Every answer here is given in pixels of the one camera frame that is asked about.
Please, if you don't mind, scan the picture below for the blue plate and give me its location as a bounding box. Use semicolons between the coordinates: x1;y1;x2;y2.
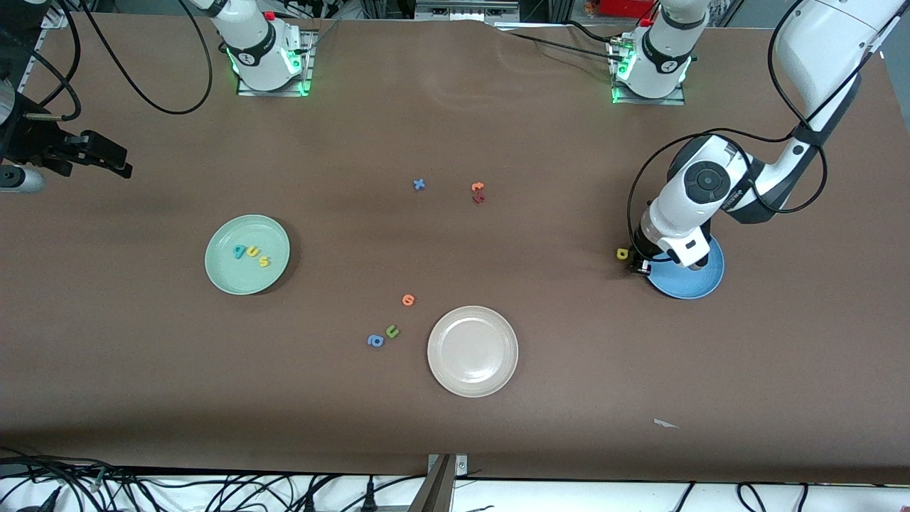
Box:
643;235;726;300

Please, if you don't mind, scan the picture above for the light green plate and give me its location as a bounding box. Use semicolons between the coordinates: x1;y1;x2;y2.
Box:
204;214;291;296

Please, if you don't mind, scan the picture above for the beige plate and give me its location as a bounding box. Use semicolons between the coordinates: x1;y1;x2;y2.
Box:
427;305;520;398

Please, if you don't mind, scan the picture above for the red box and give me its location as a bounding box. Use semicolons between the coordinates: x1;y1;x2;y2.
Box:
597;0;658;18

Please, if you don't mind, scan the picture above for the grey metal equipment box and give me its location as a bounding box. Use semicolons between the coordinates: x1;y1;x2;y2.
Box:
414;0;521;23

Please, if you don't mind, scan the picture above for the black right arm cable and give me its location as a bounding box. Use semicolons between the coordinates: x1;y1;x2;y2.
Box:
75;0;214;115

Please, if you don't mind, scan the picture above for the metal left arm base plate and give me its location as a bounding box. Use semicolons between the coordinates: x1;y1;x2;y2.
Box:
611;36;687;106

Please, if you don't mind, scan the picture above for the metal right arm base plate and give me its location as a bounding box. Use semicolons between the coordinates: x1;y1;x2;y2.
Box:
237;28;314;97

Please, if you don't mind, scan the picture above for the black base power cable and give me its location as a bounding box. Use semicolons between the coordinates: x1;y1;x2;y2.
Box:
498;20;630;63

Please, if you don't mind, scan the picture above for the black floor cable loop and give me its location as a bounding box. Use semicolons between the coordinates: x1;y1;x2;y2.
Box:
736;482;769;512

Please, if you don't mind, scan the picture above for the metal table edge bracket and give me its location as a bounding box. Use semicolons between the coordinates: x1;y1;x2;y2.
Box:
409;454;470;512

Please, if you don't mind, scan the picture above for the thick black floor cable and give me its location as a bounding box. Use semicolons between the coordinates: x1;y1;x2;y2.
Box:
0;447;107;512

